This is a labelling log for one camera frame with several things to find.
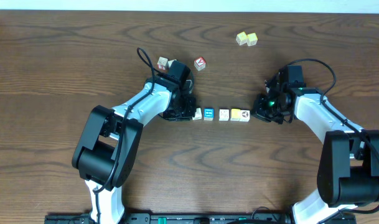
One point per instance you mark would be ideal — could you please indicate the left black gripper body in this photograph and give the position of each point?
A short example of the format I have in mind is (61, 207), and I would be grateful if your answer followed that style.
(185, 108)

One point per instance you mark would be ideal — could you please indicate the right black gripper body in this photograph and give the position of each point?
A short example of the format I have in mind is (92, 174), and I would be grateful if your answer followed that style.
(269, 109)

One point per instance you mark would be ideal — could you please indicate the white block letter B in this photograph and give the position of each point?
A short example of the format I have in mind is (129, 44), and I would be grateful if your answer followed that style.
(198, 114)

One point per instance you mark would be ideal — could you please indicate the blue top wooden block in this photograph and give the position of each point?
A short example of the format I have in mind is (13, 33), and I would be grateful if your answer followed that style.
(208, 114)

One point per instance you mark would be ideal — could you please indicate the brown circle wooden block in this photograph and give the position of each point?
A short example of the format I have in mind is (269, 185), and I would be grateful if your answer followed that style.
(245, 115)

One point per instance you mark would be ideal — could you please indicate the white green wooden block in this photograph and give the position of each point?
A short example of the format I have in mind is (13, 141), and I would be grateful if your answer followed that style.
(224, 114)

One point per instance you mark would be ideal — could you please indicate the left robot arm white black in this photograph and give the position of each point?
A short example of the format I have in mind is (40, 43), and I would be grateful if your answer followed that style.
(106, 151)

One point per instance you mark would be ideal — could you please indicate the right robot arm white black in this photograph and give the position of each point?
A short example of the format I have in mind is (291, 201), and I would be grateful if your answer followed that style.
(348, 173)

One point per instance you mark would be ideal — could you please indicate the red letter A block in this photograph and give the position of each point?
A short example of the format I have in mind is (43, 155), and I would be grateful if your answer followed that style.
(200, 63)

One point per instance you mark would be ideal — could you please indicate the white letter wooden block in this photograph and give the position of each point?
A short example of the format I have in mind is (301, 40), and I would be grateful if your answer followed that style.
(170, 62)

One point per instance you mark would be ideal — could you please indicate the white red wooden block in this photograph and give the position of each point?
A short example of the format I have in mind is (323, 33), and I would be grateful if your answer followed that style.
(162, 63)

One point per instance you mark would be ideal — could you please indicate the pale yellow far block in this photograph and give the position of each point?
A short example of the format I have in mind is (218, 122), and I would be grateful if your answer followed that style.
(241, 38)

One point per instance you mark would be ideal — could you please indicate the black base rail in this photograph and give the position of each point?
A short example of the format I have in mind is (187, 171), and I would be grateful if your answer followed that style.
(261, 215)

